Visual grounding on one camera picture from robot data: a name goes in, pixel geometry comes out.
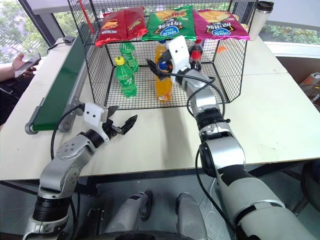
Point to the green soda bottle yellow cap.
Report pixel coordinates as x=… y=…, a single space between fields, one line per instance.
x=126 y=80

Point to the small orange object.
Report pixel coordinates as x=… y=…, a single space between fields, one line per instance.
x=221 y=49

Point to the dark smartphone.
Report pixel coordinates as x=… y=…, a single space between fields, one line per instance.
x=28 y=63

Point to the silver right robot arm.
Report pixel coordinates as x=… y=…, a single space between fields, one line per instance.
x=225 y=152

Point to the person's forearm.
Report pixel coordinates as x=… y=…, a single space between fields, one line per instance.
x=6 y=73

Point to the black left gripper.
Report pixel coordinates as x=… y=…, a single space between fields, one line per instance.
x=110 y=128

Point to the magenta chips bag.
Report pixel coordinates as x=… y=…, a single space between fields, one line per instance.
x=220 y=25

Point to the silver robot leg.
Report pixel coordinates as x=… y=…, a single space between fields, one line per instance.
x=130 y=212
x=190 y=215

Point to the black power adapter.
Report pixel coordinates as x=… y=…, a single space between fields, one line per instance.
x=68 y=40

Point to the cola bottle red cap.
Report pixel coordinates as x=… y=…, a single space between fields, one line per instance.
x=195 y=63
x=197 y=46

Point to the red rod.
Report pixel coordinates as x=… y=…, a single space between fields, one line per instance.
x=86 y=16

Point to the orange soda bottle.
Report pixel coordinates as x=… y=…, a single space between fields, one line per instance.
x=164 y=88
x=159 y=51

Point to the person's bare hand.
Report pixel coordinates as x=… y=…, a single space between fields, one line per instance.
x=19 y=64

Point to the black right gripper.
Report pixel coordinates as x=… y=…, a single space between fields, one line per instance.
x=167 y=55

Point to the white travel mug black lid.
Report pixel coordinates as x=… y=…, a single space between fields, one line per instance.
x=260 y=22

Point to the green conveyor belt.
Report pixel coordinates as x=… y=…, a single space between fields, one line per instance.
x=60 y=87

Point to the green chips bag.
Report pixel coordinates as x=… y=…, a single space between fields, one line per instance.
x=170 y=23

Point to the cardboard box with items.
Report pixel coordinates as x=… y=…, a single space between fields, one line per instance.
x=311 y=85

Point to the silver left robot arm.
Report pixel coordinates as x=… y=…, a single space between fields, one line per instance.
x=60 y=172

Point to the silver left robot leg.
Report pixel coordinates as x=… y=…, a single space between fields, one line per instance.
x=130 y=212

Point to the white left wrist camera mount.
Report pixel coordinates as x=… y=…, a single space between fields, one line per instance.
x=93 y=113

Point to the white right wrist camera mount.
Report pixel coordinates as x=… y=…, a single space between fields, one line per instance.
x=178 y=53

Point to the silver right robot leg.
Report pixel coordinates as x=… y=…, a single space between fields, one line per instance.
x=190 y=215

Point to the red chips bag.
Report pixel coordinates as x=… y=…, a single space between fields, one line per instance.
x=120 y=26

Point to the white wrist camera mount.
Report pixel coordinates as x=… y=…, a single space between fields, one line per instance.
x=93 y=113
x=178 y=53

